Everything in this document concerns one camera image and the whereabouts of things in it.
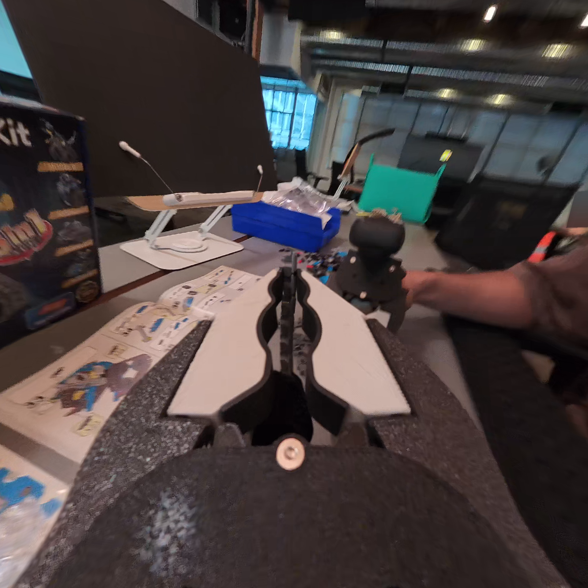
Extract wooden board stand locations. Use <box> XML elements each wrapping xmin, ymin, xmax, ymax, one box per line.
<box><xmin>337</xmin><ymin>128</ymin><xmax>397</xmax><ymax>204</ymax></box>

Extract blue sticker sheet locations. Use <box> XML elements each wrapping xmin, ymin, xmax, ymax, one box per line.
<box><xmin>0</xmin><ymin>443</ymin><xmax>70</xmax><ymax>524</ymax></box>

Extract robot kit box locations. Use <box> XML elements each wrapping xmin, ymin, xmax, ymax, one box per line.
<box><xmin>0</xmin><ymin>103</ymin><xmax>104</xmax><ymax>348</ymax></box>

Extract instruction booklet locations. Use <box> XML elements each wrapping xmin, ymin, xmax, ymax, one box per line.
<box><xmin>0</xmin><ymin>266</ymin><xmax>263</xmax><ymax>464</ymax></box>

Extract orange traffic cone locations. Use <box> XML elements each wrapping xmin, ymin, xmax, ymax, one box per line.
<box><xmin>527</xmin><ymin>231</ymin><xmax>560</xmax><ymax>263</ymax></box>

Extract white book stand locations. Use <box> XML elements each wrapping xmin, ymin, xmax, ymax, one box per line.
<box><xmin>118</xmin><ymin>140</ymin><xmax>266</xmax><ymax>270</ymax></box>

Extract clear plastic bags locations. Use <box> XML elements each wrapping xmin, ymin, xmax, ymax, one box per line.
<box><xmin>264</xmin><ymin>177</ymin><xmax>344</xmax><ymax>227</ymax></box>

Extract grey track link chain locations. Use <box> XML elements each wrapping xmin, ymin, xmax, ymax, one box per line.
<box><xmin>279</xmin><ymin>250</ymin><xmax>298</xmax><ymax>378</ymax></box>

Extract blue storage bin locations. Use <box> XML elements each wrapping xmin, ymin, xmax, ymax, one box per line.
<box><xmin>231</xmin><ymin>201</ymin><xmax>342</xmax><ymax>253</ymax></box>

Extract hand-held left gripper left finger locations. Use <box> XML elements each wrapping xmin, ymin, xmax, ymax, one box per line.
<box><xmin>166</xmin><ymin>268</ymin><xmax>282</xmax><ymax>435</ymax></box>

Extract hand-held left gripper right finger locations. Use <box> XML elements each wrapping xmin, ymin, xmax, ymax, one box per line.
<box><xmin>296</xmin><ymin>269</ymin><xmax>411</xmax><ymax>437</ymax></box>

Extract pile of small coloured bricks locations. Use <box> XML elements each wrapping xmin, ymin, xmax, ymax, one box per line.
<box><xmin>278</xmin><ymin>248</ymin><xmax>351</xmax><ymax>282</ymax></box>

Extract grey desk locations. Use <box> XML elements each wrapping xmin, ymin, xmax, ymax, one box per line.
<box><xmin>0</xmin><ymin>216</ymin><xmax>488</xmax><ymax>588</ymax></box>

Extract teal bin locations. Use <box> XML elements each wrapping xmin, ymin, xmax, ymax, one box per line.
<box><xmin>356</xmin><ymin>153</ymin><xmax>447</xmax><ymax>226</ymax></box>

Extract black partition panel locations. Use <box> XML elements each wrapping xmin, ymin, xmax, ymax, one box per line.
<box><xmin>5</xmin><ymin>0</ymin><xmax>279</xmax><ymax>199</ymax></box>

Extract crumpled clear plastic bag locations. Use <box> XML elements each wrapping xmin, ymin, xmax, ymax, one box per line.
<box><xmin>0</xmin><ymin>496</ymin><xmax>51</xmax><ymax>588</ymax></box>

